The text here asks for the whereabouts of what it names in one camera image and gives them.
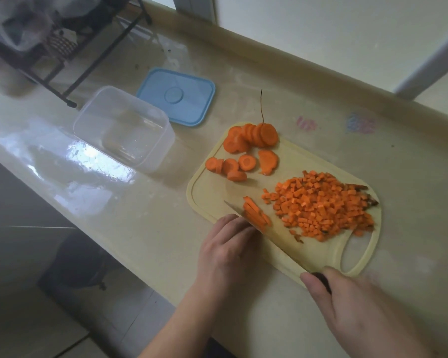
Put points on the blue plastic container lid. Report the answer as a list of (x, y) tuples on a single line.
[(175, 96)]

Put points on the clear plastic food container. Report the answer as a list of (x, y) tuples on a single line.
[(123, 128)]

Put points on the dark carrot top scraps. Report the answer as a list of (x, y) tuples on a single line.
[(366, 193)]

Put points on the person's left fingers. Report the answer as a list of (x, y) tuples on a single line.
[(236, 229)]

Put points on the thin carrot root tail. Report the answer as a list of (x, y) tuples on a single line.
[(261, 108)]

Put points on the person's right hand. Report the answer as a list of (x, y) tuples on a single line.
[(354, 313)]

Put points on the pile of diced carrot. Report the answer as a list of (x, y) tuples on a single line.
[(321, 205)]

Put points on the person's right thumb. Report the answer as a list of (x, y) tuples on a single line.
[(313, 288)]

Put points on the round carrot slice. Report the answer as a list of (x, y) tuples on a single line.
[(230, 165), (213, 164), (247, 162), (237, 176)]

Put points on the bundle of carrot strips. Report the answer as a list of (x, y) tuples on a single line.
[(255, 214)]

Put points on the halved carrot piece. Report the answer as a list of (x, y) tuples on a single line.
[(268, 162)]

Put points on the person's left forearm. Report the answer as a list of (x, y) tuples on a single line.
[(188, 324)]

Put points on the white slanted bar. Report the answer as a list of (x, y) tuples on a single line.
[(429, 61)]

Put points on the black wheeled stool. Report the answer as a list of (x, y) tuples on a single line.
[(82, 262)]

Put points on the clear crumpled plastic bag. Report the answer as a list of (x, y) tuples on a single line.
[(22, 22)]

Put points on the cream plastic cutting board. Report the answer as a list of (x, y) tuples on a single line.
[(216, 186)]

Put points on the person's left hand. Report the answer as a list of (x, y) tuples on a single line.
[(224, 260)]

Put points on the row of carrot slices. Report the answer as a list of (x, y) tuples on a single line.
[(254, 136)]

